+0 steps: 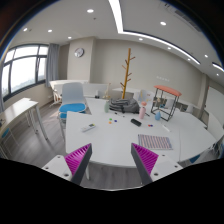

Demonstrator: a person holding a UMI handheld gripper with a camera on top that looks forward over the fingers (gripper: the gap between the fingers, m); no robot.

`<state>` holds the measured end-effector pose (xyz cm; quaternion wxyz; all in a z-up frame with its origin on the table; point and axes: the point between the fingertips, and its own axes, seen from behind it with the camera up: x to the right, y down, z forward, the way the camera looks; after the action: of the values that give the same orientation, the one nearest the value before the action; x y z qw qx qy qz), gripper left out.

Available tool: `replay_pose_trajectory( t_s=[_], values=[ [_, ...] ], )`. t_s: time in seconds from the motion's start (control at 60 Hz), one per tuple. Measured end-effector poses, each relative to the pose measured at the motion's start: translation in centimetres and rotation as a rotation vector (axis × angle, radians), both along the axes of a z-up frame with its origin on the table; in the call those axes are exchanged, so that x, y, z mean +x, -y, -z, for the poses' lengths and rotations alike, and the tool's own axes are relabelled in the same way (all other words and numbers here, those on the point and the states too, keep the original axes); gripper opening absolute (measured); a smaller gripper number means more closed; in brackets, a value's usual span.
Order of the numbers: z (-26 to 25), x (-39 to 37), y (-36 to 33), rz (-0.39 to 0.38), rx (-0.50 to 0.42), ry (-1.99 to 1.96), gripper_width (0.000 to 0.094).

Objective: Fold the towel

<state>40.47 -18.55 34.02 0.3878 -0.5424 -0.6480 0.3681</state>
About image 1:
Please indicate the white side desk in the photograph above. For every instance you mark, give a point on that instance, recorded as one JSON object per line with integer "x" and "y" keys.
{"x": 18, "y": 109}

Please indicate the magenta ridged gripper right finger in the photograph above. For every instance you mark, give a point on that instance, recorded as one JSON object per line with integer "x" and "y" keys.
{"x": 145, "y": 161}

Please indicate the black frame orange top stand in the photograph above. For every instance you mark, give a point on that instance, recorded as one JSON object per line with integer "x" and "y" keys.
{"x": 165, "y": 100}

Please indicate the white main table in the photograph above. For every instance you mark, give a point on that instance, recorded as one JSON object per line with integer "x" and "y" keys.
{"x": 111, "y": 143}

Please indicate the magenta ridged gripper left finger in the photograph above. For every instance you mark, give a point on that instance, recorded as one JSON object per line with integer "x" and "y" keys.
{"x": 77, "y": 162}

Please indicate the blue white chair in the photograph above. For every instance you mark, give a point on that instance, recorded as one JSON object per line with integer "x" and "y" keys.
{"x": 72, "y": 100}

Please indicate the yellow wooden coat tree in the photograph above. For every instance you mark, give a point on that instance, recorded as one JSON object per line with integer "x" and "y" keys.
{"x": 127, "y": 73}

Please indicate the green bottle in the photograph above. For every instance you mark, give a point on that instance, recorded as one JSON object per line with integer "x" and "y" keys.
{"x": 106, "y": 107}

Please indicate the round wall clock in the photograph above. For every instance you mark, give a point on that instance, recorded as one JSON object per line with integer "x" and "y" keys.
{"x": 79, "y": 52}

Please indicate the striped folded towel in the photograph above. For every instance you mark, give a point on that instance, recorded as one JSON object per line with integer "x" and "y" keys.
{"x": 154, "y": 142}

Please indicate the large window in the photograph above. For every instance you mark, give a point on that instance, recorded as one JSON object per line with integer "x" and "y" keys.
{"x": 24, "y": 67}

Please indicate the grey curtain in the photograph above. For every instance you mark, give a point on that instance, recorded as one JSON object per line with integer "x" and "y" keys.
{"x": 52, "y": 63}

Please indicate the blue bottle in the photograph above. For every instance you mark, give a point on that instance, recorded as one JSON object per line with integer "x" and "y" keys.
{"x": 158, "y": 116}

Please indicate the pink bottle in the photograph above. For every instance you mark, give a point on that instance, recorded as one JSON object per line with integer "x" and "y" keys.
{"x": 142, "y": 110}

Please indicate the grey backpack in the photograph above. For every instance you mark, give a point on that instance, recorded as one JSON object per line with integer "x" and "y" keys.
{"x": 124, "y": 105}

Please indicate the white remote control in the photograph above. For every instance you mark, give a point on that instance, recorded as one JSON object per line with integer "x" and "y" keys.
{"x": 88, "y": 127}

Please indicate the black rectangular case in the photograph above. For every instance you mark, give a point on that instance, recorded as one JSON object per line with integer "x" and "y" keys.
{"x": 136, "y": 122}

